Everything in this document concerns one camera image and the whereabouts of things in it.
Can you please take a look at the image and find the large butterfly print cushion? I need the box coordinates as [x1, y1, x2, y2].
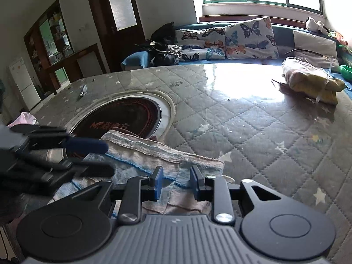
[224, 17, 279, 61]

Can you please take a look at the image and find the black bag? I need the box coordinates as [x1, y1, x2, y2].
[150, 21, 177, 45]

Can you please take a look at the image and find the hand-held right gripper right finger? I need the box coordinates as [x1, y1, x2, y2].
[190, 165, 321, 224]

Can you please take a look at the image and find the grey pillow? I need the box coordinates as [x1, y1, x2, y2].
[292, 29, 339, 67]

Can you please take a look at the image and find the pink plastic bag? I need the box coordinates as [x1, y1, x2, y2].
[7, 112, 38, 128]

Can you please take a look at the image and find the long butterfly print cushion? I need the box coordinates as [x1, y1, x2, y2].
[175, 27, 229, 49]

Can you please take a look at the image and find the dark wooden display cabinet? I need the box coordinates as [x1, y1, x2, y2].
[24, 0, 108, 94]

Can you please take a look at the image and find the black white clothes heap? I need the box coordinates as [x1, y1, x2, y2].
[134, 40, 182, 67]

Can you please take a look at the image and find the white plush toy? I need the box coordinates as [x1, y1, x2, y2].
[305, 16, 330, 35]

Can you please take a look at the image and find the green plastic basin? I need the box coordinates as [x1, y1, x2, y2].
[339, 64, 352, 82]

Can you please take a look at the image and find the dark wooden door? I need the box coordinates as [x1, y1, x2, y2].
[84, 0, 147, 72]

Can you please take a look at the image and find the white fridge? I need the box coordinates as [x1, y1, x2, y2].
[9, 57, 42, 111]

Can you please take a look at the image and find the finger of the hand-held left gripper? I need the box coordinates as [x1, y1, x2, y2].
[27, 126, 109, 155]
[24, 154, 116, 196]

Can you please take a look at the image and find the grey quilted table cover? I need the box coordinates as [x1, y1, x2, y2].
[0, 63, 352, 264]

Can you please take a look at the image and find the round black induction hob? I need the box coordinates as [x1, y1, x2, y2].
[64, 90, 177, 162]

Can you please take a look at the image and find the blue pink striped towel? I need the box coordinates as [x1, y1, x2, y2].
[48, 130, 235, 215]

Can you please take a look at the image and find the yellow pink folded clothes pile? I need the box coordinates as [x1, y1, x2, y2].
[281, 56, 346, 106]

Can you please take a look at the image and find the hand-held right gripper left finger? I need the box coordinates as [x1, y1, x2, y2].
[51, 166, 165, 225]

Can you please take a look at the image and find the teal sofa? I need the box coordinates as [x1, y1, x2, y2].
[121, 21, 352, 83]

